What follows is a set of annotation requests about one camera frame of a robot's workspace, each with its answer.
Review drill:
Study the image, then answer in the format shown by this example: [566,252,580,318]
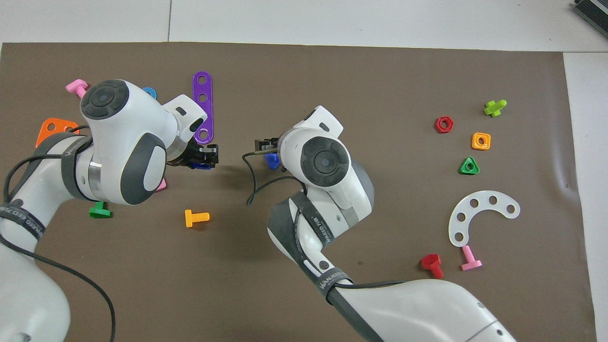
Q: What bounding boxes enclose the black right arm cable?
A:
[242,151,304,206]

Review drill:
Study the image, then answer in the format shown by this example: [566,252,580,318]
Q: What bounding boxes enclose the orange heart-shaped perforated plate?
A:
[36,118,80,149]

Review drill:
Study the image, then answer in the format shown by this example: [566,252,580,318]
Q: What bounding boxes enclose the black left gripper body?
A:
[167,142,202,169]

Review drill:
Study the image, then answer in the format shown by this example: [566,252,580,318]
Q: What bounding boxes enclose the purple four-hole plastic bar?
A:
[192,71,214,144]

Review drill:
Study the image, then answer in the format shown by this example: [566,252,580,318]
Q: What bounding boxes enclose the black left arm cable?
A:
[0,124,117,342]

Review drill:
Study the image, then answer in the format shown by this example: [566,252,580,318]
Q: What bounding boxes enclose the pink plastic screw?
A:
[66,79,89,98]
[461,245,483,271]

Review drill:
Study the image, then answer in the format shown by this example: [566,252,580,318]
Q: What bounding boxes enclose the orange plastic screw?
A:
[185,209,210,228]

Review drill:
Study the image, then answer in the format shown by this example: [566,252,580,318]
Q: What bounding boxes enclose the white curved perforated plate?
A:
[448,190,521,247]

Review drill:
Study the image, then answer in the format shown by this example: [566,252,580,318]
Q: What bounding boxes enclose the red plastic screw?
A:
[421,254,445,279]

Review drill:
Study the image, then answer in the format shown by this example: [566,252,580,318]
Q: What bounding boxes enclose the brown table mat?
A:
[0,42,597,342]

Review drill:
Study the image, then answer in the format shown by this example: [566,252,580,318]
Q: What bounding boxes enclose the dark ribbed device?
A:
[572,0,608,27]

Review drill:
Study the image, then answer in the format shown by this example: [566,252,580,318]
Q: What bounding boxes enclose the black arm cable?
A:
[0,124,117,342]
[242,151,304,206]

